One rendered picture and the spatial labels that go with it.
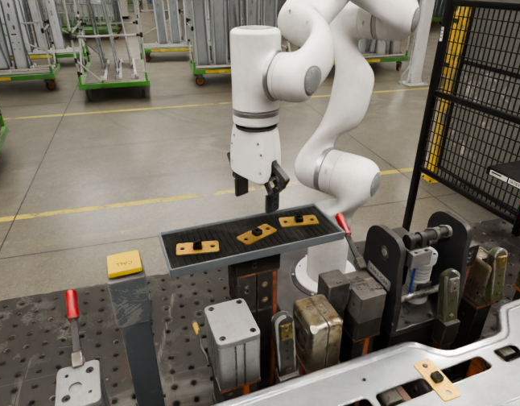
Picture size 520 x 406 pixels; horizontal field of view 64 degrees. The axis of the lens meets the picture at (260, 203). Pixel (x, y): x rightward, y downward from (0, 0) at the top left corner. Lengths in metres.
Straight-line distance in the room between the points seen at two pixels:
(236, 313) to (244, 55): 0.44
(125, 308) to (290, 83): 0.52
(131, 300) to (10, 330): 0.71
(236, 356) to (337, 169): 0.54
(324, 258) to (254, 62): 0.69
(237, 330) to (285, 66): 0.44
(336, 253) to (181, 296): 0.55
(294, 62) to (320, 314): 0.45
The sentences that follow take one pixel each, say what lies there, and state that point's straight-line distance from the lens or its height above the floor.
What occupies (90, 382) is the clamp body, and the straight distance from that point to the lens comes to 0.78.
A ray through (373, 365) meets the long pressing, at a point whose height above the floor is 1.00.
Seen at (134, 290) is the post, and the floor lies 1.11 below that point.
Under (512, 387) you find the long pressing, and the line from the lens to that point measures 0.92.
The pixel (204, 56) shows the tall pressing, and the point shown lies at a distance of 7.45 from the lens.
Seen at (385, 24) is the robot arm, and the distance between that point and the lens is 1.04.
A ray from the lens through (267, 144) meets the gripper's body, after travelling 0.73.
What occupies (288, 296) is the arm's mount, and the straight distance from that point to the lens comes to 1.27.
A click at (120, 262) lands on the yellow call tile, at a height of 1.16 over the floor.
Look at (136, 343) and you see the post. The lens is 0.94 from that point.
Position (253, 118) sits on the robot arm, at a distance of 0.72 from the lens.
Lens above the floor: 1.64
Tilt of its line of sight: 29 degrees down
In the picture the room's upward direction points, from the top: straight up
